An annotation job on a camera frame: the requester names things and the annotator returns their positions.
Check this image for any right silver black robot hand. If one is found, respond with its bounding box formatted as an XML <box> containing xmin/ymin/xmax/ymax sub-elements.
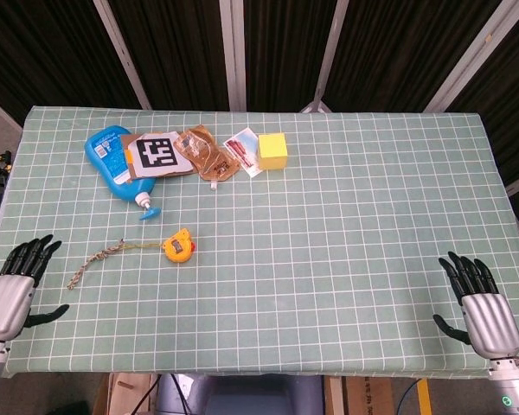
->
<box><xmin>432</xmin><ymin>251</ymin><xmax>519</xmax><ymax>359</ymax></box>

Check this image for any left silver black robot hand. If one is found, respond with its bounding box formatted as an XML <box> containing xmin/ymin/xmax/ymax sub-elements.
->
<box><xmin>0</xmin><ymin>234</ymin><xmax>70</xmax><ymax>342</ymax></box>

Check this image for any braided beige rope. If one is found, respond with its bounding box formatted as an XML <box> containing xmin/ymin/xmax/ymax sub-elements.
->
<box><xmin>67</xmin><ymin>239</ymin><xmax>126</xmax><ymax>291</ymax></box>

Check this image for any yellow tape measure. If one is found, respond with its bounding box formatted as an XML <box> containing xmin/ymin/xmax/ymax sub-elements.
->
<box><xmin>123</xmin><ymin>227</ymin><xmax>198</xmax><ymax>264</ymax></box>

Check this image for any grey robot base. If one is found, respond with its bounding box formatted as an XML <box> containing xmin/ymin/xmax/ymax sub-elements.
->
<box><xmin>157</xmin><ymin>373</ymin><xmax>325</xmax><ymax>415</ymax></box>

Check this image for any yellow strip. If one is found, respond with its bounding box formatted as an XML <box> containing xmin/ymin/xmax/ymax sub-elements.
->
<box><xmin>416</xmin><ymin>378</ymin><xmax>432</xmax><ymax>415</ymax></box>

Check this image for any brown cardboard box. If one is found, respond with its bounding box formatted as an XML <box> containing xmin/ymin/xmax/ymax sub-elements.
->
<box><xmin>343</xmin><ymin>375</ymin><xmax>394</xmax><ymax>415</ymax></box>

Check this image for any light wooden box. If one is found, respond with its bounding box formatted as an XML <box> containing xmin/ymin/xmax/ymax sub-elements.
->
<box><xmin>93</xmin><ymin>373</ymin><xmax>159</xmax><ymax>415</ymax></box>

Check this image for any blue pump lotion bottle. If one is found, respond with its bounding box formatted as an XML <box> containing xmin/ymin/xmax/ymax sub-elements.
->
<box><xmin>83</xmin><ymin>124</ymin><xmax>163</xmax><ymax>223</ymax></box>

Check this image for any wooden table leg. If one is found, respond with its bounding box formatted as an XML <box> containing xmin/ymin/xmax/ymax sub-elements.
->
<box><xmin>326</xmin><ymin>375</ymin><xmax>345</xmax><ymax>415</ymax></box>

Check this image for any green checkered tablecloth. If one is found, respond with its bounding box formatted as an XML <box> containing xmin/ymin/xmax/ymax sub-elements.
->
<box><xmin>0</xmin><ymin>105</ymin><xmax>519</xmax><ymax>378</ymax></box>

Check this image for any cardboard with black-white marker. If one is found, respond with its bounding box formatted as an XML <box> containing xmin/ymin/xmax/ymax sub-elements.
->
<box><xmin>119</xmin><ymin>129</ymin><xmax>196</xmax><ymax>181</ymax></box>

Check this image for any brown refill pouch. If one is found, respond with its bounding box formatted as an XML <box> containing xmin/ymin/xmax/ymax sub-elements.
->
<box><xmin>173</xmin><ymin>124</ymin><xmax>241</xmax><ymax>192</ymax></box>

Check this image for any yellow cube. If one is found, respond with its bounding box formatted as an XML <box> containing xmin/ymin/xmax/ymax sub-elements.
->
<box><xmin>257</xmin><ymin>132</ymin><xmax>290</xmax><ymax>171</ymax></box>

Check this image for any white picture card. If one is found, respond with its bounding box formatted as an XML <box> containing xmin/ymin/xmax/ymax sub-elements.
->
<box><xmin>223</xmin><ymin>127</ymin><xmax>261</xmax><ymax>179</ymax></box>

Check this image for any blue cable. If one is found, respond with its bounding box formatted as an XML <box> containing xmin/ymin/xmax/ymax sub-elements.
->
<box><xmin>395</xmin><ymin>378</ymin><xmax>420</xmax><ymax>415</ymax></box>

